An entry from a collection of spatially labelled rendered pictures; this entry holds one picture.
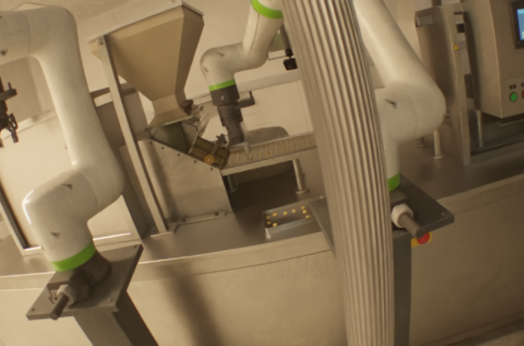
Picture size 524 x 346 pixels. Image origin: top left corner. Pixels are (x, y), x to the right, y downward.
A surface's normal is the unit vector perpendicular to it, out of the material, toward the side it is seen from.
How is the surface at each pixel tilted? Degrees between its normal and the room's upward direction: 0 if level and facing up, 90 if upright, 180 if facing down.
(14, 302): 90
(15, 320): 90
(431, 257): 90
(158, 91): 114
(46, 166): 90
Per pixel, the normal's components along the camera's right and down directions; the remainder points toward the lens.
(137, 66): 0.04, 0.67
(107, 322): 0.04, 0.29
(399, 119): 0.28, 0.16
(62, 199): 0.86, -0.11
